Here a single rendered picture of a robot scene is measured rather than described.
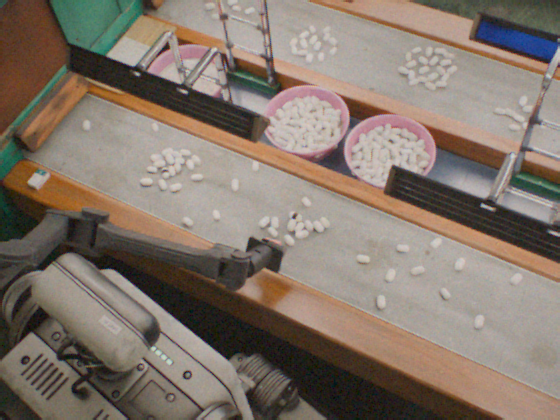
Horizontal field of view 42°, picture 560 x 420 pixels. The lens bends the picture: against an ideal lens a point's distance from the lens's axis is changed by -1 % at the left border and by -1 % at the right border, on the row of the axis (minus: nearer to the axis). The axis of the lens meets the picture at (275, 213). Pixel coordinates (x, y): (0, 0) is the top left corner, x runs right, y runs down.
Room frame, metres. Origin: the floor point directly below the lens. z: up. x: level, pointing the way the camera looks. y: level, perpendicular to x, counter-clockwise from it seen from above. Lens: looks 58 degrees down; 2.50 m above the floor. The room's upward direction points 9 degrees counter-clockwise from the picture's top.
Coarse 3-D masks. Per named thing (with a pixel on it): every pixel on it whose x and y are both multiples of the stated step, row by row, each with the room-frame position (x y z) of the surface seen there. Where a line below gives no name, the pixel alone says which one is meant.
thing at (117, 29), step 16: (128, 16) 1.94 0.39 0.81; (112, 32) 1.87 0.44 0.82; (96, 48) 1.80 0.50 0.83; (16, 144) 1.46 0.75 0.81; (0, 160) 1.40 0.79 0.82; (16, 160) 1.44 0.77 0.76; (0, 176) 1.38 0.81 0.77; (0, 192) 1.35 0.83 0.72; (0, 208) 1.34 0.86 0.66; (16, 208) 1.36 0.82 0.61; (0, 224) 1.41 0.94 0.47; (16, 224) 1.36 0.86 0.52; (32, 224) 1.40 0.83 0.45; (0, 240) 1.50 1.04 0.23; (48, 256) 1.38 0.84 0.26
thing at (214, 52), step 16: (160, 48) 1.46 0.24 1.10; (176, 48) 1.51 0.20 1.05; (144, 64) 1.40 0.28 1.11; (176, 64) 1.51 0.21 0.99; (208, 64) 1.37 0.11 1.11; (224, 64) 1.42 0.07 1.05; (192, 80) 1.32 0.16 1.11; (208, 80) 1.45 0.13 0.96; (224, 80) 1.42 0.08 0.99; (224, 96) 1.42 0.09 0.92
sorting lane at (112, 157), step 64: (64, 128) 1.55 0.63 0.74; (128, 128) 1.51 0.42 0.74; (128, 192) 1.26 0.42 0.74; (192, 192) 1.23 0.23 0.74; (256, 192) 1.19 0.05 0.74; (320, 192) 1.15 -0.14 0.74; (320, 256) 0.95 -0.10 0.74; (384, 256) 0.91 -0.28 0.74; (448, 256) 0.88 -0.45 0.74; (384, 320) 0.73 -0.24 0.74; (448, 320) 0.70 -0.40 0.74; (512, 320) 0.67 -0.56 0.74
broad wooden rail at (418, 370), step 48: (48, 192) 1.29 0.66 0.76; (96, 192) 1.27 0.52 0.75; (192, 240) 1.05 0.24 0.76; (192, 288) 0.96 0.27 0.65; (288, 288) 0.85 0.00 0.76; (288, 336) 0.77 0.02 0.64; (336, 336) 0.70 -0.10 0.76; (384, 336) 0.68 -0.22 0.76; (384, 384) 0.60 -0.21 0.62; (432, 384) 0.53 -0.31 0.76; (480, 384) 0.52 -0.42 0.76
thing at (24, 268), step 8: (24, 264) 0.66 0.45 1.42; (32, 264) 0.67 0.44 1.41; (0, 272) 0.68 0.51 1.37; (8, 272) 0.68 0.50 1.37; (16, 272) 0.65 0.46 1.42; (24, 272) 0.65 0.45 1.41; (0, 280) 0.66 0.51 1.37; (8, 280) 0.63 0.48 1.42; (16, 280) 0.63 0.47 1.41; (0, 288) 0.62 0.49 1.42; (8, 288) 0.62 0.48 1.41; (0, 296) 0.61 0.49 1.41; (0, 304) 0.60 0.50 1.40
